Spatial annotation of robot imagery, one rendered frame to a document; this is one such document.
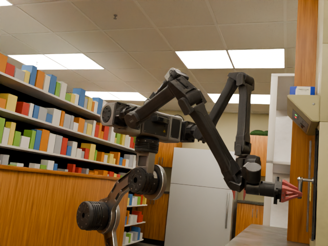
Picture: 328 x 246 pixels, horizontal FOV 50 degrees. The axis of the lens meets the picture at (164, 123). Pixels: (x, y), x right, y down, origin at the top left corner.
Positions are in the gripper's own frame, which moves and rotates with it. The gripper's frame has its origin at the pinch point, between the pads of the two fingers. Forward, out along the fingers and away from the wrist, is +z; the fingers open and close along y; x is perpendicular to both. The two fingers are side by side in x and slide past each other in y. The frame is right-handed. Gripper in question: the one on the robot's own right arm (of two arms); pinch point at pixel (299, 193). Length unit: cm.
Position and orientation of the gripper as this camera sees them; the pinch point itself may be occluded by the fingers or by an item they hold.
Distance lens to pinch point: 145.5
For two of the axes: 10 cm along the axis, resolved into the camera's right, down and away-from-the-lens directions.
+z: 9.4, 0.7, -3.3
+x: 0.7, 9.2, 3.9
